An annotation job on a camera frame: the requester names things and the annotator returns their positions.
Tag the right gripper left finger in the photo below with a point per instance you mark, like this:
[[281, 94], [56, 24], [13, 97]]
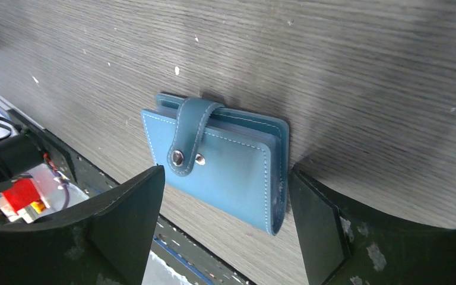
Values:
[[94, 242]]

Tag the red connector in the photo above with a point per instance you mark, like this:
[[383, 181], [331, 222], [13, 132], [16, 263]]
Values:
[[24, 193]]

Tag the blue leather card holder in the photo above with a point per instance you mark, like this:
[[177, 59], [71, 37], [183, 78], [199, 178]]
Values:
[[234, 160]]

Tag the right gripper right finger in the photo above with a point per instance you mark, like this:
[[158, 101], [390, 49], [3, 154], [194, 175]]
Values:
[[344, 241]]

